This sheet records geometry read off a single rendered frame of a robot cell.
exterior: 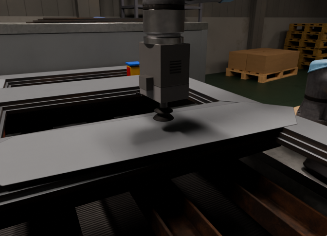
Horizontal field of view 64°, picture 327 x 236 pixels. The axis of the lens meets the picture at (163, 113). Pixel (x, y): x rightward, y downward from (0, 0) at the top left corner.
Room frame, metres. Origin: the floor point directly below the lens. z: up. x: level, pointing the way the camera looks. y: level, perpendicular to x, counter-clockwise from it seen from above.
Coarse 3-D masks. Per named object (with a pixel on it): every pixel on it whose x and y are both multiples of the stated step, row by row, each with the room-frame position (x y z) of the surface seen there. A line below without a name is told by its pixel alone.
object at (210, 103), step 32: (64, 96) 0.77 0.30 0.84; (96, 96) 0.81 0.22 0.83; (128, 96) 0.85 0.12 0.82; (192, 96) 0.82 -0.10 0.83; (0, 128) 0.56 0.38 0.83; (128, 160) 0.39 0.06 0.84; (160, 160) 0.41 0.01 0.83; (320, 160) 0.42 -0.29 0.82; (0, 192) 0.31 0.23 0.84; (32, 192) 0.32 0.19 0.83; (64, 192) 0.33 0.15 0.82
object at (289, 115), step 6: (246, 102) 0.69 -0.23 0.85; (264, 108) 0.64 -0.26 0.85; (270, 108) 0.64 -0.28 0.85; (276, 108) 0.64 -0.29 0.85; (282, 108) 0.64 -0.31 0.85; (276, 114) 0.59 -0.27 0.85; (282, 114) 0.59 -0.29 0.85; (288, 114) 0.59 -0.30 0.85; (294, 114) 0.59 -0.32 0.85; (288, 120) 0.55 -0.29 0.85; (294, 120) 0.55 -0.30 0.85
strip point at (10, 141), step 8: (0, 144) 0.43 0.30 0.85; (8, 144) 0.43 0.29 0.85; (0, 152) 0.40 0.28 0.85; (8, 152) 0.40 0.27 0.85; (0, 160) 0.38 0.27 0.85; (8, 160) 0.38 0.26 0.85; (0, 168) 0.35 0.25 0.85; (8, 168) 0.35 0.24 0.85; (0, 176) 0.33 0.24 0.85; (0, 184) 0.31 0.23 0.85
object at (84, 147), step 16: (64, 128) 0.51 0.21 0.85; (80, 128) 0.51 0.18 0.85; (96, 128) 0.51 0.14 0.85; (64, 144) 0.43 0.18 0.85; (80, 144) 0.43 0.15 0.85; (96, 144) 0.43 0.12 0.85; (64, 160) 0.38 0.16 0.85; (80, 160) 0.38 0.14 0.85; (96, 160) 0.38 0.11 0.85; (112, 160) 0.38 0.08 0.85
